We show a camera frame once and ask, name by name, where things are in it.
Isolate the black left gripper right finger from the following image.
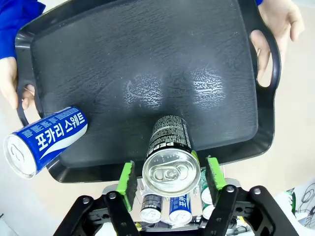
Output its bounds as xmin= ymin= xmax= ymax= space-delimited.
xmin=205 ymin=157 xmax=276 ymax=236

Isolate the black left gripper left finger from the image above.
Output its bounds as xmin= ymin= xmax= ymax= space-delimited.
xmin=54 ymin=160 xmax=141 ymax=236

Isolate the black Pepsi can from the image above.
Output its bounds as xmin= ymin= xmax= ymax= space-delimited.
xmin=142 ymin=116 xmax=201 ymax=198

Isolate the blue Pocari Sweat can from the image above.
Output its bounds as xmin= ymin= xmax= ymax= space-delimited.
xmin=168 ymin=194 xmax=193 ymax=225
xmin=2 ymin=106 xmax=89 ymax=179

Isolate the black serving tray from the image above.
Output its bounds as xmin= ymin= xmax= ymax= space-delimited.
xmin=14 ymin=0 xmax=282 ymax=184

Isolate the blue sleeved right forearm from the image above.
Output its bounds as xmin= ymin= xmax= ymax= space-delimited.
xmin=0 ymin=0 xmax=47 ymax=59

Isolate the person's right hand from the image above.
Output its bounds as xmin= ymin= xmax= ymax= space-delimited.
xmin=0 ymin=58 xmax=36 ymax=111

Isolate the green Chilsung cider can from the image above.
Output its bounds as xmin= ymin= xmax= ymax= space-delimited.
xmin=201 ymin=191 xmax=217 ymax=220
xmin=198 ymin=169 xmax=210 ymax=195

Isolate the clear can dispenser rack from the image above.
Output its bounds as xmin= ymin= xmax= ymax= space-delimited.
xmin=102 ymin=177 xmax=243 ymax=222

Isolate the green can second row left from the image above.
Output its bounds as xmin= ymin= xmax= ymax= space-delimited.
xmin=139 ymin=194 xmax=163 ymax=224

